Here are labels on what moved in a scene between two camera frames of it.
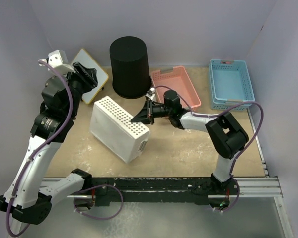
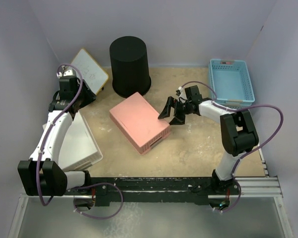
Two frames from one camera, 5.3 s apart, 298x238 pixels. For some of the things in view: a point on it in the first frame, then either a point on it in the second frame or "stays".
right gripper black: (146, 115) -> (178, 119)
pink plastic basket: (179, 81) -> (137, 121)
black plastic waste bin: (130, 71) stays
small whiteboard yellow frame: (85, 59) stays
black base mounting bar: (172, 190) stays
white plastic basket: (111, 124) -> (79, 149)
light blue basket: (216, 105) stays
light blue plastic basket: (231, 81) stays
